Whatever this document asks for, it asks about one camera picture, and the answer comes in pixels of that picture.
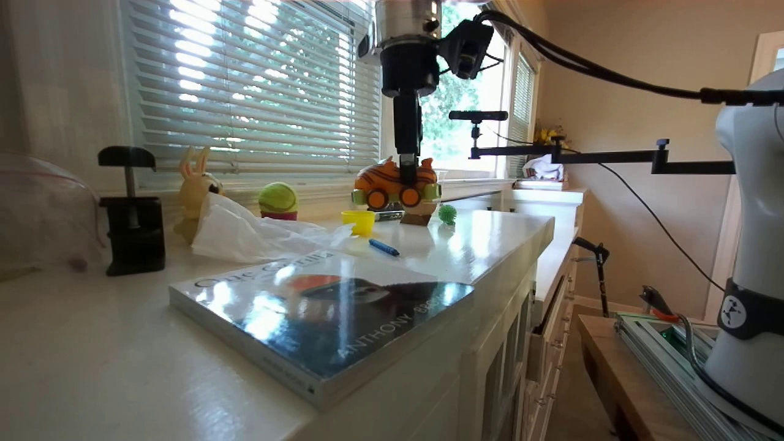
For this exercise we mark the green tennis ball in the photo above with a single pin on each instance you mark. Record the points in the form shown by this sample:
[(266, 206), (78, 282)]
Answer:
[(278, 200)]

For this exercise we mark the green fuzzy ball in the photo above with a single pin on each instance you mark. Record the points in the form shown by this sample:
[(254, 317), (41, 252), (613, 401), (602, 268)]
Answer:
[(447, 214)]

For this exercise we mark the glossy dark book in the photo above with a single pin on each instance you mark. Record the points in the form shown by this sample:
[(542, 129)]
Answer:
[(322, 325)]

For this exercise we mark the green marker pen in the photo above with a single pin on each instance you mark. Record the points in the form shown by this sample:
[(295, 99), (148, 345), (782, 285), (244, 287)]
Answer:
[(383, 216)]

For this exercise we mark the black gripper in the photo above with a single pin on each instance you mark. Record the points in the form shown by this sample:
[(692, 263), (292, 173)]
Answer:
[(407, 75)]

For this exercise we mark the white window blinds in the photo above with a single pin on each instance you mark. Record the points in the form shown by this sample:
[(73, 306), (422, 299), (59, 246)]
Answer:
[(268, 86)]

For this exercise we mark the pink small cup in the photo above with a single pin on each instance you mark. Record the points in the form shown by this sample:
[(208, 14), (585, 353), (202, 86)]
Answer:
[(280, 216)]

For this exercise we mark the blue crayon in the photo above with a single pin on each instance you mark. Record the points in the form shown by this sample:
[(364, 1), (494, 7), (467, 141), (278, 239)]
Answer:
[(383, 249)]

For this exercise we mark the tan bunny figurine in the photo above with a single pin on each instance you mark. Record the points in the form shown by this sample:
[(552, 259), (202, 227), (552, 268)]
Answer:
[(194, 188)]

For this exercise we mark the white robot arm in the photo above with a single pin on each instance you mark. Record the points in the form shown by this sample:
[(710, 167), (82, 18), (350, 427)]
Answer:
[(744, 372)]

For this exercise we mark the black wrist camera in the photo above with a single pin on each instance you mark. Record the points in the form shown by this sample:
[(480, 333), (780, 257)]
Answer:
[(465, 48)]

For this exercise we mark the orange toy car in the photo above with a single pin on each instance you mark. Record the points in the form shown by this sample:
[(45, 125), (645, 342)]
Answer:
[(382, 188)]

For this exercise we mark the white plastic bag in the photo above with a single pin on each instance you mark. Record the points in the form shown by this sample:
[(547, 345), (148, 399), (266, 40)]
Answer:
[(231, 231)]

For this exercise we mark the yellow plastic cup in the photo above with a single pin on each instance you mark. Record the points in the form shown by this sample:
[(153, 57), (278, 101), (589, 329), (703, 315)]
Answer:
[(358, 222)]

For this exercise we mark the white cabinet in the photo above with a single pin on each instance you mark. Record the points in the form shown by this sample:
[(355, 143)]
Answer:
[(467, 375)]

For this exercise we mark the wooden side table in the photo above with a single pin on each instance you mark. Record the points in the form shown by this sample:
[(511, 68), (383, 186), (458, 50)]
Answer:
[(634, 401)]

